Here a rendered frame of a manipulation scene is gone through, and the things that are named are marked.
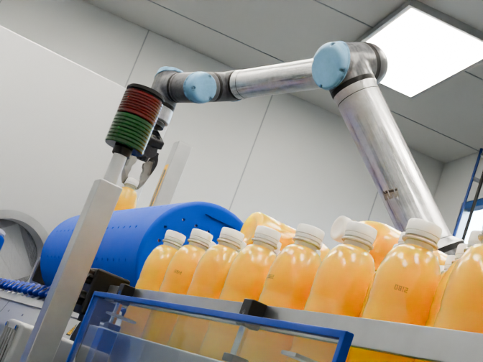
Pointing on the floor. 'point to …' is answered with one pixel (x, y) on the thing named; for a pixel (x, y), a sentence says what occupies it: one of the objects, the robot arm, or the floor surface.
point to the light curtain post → (171, 174)
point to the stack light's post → (72, 273)
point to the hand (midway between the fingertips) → (132, 182)
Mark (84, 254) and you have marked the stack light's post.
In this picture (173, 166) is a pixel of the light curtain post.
